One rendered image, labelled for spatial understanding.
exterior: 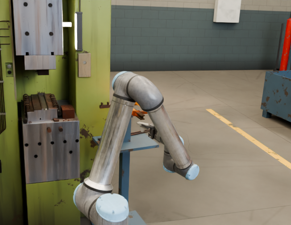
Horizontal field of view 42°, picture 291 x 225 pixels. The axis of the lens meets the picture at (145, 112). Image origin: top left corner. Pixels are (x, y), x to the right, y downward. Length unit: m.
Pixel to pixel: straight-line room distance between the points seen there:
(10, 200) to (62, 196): 0.43
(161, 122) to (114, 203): 0.43
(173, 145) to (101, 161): 0.36
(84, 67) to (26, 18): 0.53
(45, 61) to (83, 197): 1.07
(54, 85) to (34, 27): 0.72
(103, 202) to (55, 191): 1.14
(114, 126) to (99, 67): 1.08
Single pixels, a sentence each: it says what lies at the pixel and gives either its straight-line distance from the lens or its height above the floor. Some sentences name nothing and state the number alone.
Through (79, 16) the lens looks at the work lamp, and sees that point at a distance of 2.69.
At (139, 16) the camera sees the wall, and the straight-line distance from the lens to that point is 8.83.
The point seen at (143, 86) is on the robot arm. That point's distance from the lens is 1.69.
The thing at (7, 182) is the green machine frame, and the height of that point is 0.39.
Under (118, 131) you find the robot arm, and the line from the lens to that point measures 1.80.
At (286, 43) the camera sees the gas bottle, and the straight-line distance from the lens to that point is 9.54.
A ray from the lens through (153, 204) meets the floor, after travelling 3.44.
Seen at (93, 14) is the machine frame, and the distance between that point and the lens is 2.75.
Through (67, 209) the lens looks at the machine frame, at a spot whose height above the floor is 0.22.
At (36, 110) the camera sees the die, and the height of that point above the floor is 0.99.
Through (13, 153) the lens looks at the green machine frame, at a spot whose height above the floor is 0.62.
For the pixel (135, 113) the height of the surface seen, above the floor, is 1.02.
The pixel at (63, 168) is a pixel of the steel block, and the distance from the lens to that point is 2.79.
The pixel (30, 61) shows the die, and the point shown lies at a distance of 2.59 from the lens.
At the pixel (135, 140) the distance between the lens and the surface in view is 2.75.
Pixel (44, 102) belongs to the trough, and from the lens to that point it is 2.85.
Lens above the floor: 1.79
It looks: 18 degrees down
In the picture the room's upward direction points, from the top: 3 degrees clockwise
